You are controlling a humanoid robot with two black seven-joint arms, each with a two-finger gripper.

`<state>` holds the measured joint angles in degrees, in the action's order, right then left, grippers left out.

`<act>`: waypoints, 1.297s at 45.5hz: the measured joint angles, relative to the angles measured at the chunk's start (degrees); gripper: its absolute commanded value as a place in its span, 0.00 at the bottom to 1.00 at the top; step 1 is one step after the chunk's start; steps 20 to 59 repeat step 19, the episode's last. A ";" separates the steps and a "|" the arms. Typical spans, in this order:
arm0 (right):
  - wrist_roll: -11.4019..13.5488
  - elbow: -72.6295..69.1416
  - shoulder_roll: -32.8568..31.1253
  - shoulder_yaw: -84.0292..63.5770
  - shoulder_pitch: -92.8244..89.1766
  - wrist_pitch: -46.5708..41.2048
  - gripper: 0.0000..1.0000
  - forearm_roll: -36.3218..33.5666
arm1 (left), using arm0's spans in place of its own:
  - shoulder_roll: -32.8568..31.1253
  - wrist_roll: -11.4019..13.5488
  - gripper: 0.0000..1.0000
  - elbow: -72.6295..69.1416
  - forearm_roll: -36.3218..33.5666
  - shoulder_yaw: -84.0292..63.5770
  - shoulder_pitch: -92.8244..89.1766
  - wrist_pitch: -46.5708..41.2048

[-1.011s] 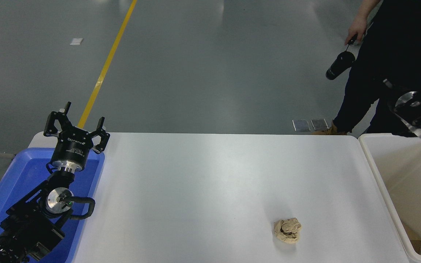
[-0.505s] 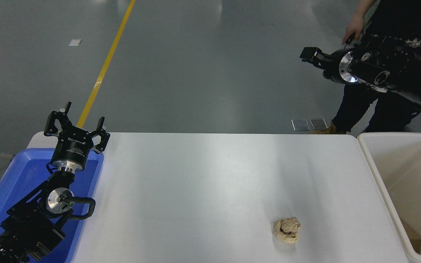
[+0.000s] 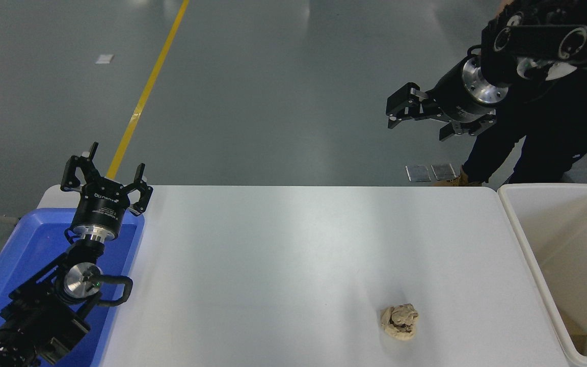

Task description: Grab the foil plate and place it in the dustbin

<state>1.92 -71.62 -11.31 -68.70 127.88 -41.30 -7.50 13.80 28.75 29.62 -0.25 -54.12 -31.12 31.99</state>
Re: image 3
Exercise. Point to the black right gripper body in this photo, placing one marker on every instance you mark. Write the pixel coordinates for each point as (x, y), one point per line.
(451, 99)

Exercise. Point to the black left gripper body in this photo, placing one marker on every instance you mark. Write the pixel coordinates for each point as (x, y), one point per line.
(101, 206)

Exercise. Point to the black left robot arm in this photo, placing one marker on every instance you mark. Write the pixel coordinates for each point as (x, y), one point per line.
(44, 311)

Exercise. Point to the grey metal floor plate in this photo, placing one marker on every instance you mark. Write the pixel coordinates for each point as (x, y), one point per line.
(443, 171)
(418, 173)

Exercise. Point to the person's tan shoe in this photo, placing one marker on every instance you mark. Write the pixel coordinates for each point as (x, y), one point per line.
(459, 180)

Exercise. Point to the blue plastic tray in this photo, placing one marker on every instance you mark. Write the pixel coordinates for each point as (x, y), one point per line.
(33, 244)

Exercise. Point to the person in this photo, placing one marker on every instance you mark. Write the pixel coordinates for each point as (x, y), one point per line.
(553, 127)

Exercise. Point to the small white paper scrap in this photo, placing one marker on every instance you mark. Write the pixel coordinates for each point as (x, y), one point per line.
(104, 59)

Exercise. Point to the large pale plastic bin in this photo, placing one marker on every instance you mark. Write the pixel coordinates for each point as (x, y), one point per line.
(579, 239)

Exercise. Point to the crumpled tan paper ball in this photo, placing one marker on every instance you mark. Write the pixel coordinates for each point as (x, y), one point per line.
(399, 321)

